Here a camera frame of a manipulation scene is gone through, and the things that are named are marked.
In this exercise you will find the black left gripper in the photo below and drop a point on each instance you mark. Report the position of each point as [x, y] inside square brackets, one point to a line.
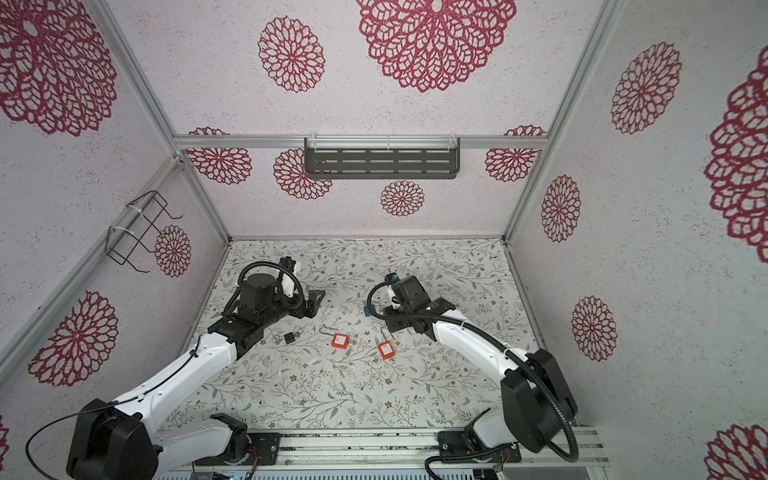
[312, 303]

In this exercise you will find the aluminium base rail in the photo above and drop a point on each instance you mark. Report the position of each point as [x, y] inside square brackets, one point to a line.
[422, 453]

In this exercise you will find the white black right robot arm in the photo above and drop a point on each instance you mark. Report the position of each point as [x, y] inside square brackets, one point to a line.
[537, 406]

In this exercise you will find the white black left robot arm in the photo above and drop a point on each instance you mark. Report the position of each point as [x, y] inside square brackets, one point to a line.
[122, 439]

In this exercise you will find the red padlock right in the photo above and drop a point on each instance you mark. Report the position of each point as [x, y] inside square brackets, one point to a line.
[385, 347]

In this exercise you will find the red padlock left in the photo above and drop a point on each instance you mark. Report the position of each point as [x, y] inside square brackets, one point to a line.
[338, 340]

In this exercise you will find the small black key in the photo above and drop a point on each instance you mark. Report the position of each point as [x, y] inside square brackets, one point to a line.
[286, 338]

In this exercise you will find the red padlock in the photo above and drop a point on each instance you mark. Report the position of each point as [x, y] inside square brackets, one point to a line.
[385, 347]
[338, 340]

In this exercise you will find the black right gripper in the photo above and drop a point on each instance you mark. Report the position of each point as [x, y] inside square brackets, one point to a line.
[392, 325]

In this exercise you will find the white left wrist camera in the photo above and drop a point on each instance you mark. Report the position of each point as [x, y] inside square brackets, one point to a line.
[288, 285]

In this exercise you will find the dark metal wall shelf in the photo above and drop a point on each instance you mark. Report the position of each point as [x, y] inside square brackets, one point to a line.
[382, 159]

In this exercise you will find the black wire wall basket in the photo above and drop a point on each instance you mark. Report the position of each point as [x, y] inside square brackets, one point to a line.
[122, 241]

